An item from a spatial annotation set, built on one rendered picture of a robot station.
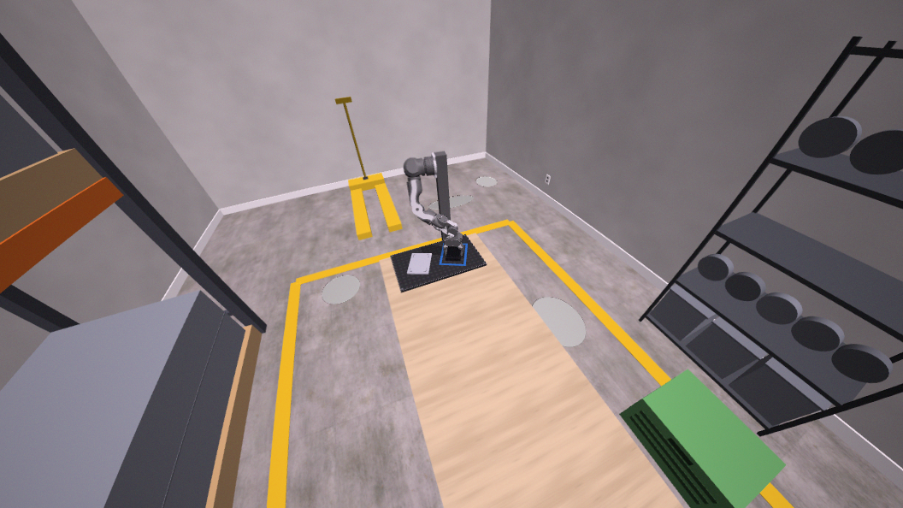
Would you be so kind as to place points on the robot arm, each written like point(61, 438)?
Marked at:
point(414, 167)

